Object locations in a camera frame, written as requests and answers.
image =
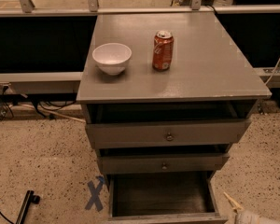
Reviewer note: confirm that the grey wooden drawer cabinet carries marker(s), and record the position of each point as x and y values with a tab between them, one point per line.
208	79

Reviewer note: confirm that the orange soda can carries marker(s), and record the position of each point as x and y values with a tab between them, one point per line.
163	50

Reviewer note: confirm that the grey top drawer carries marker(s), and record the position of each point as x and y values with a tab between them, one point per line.
166	134

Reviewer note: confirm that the white ceramic bowl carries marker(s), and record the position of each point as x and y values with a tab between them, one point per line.
112	58

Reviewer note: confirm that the grey bottom drawer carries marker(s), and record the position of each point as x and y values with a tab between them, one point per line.
163	198

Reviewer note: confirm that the grey drawer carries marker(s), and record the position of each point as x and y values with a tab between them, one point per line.
142	164
166	134
163	198

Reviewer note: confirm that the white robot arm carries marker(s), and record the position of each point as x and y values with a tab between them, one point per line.
264	220

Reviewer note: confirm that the grey middle drawer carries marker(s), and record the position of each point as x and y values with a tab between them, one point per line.
142	164

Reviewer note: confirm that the blue tape cross marker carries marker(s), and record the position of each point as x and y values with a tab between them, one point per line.
94	200

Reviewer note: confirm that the black bar tool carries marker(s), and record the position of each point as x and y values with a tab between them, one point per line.
29	198

